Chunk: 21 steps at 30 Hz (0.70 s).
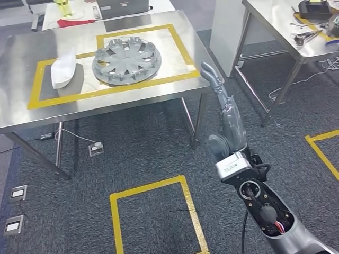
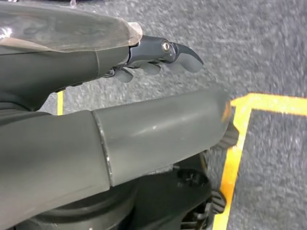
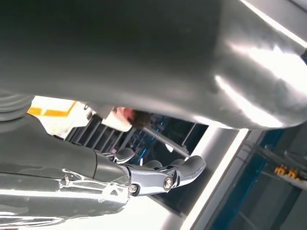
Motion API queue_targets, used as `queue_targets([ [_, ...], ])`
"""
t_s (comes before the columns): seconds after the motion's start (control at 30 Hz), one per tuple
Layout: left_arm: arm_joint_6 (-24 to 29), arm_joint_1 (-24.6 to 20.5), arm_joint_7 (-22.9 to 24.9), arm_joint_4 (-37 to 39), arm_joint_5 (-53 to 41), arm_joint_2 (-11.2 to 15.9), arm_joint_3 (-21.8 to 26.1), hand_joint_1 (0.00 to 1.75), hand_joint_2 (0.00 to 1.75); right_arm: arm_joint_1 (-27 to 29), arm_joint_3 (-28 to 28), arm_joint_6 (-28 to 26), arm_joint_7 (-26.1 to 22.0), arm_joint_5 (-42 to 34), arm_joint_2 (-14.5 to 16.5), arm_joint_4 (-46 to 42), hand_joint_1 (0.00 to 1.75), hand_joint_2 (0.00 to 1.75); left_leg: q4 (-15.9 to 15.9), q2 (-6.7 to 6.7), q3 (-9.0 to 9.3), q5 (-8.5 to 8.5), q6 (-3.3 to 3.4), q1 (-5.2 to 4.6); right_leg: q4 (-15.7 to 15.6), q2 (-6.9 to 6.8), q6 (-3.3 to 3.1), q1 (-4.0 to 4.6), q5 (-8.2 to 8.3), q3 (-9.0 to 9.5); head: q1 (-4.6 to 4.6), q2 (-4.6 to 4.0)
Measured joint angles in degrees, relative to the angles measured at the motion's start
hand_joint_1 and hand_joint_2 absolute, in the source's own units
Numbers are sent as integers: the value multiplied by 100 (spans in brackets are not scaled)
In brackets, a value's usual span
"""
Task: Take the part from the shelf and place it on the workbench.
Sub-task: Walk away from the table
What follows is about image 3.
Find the stainless steel workbench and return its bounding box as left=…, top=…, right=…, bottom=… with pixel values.
left=26, top=95, right=101, bottom=140

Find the seated person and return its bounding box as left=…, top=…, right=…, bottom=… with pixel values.
left=102, top=106, right=152, bottom=133

